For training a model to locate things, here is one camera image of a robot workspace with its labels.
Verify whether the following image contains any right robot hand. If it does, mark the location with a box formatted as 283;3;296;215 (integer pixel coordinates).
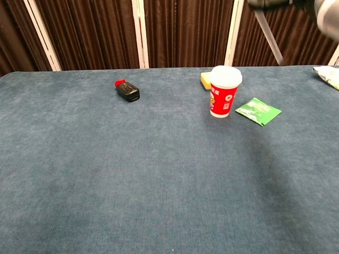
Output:
248;0;339;42

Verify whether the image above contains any red paper cup white lid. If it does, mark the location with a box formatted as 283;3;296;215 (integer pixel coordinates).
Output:
208;65;243;119

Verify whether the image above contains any dark brown curtain panel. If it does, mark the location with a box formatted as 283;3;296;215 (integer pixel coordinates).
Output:
34;0;140;71
0;0;52;77
144;0;235;68
233;0;339;67

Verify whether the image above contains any white snack bag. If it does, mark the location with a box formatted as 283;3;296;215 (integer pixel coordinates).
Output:
312;65;339;92

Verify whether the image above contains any green sachet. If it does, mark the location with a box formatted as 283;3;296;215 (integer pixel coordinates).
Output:
235;97;283;128

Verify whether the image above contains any yellow sponge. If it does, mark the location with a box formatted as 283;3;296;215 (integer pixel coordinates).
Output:
200;71;212;92

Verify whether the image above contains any black bottle red cap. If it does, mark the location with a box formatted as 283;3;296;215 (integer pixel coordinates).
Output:
114;78;140;103

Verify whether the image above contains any blue table cloth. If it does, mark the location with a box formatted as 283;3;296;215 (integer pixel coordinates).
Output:
0;65;339;254

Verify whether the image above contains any white screen post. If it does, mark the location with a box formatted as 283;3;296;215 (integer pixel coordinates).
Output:
131;0;149;69
327;44;339;67
23;0;62;72
224;0;245;67

